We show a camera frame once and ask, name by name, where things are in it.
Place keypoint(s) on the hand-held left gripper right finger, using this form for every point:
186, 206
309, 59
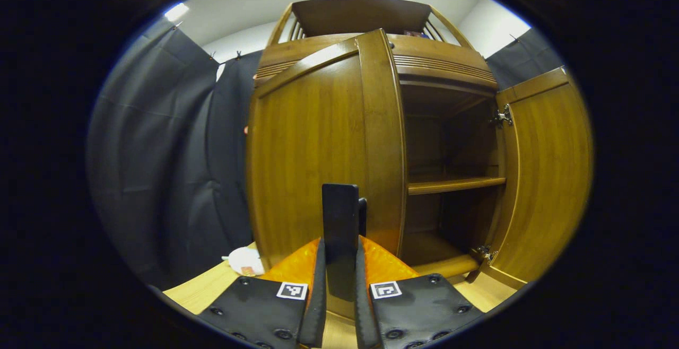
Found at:
419, 306

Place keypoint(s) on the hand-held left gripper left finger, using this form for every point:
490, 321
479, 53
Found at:
254, 306

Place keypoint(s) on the wooden shoe cabinet door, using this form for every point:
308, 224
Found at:
302, 153
546, 179

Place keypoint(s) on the wooden double-door shoe cabinet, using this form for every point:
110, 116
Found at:
355, 15

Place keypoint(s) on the metal door hinge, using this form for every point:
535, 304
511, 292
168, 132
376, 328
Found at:
502, 117
485, 253

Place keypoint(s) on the wooden cabinet drawer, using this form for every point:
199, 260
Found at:
440, 57

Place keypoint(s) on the white round object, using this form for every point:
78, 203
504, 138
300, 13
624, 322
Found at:
245, 260

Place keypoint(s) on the wooden inner shelf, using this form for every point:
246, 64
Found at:
456, 184

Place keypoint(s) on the black backdrop cloth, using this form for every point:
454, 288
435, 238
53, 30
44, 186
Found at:
159, 153

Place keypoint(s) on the small ceiling light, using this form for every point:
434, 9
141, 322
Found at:
176, 11

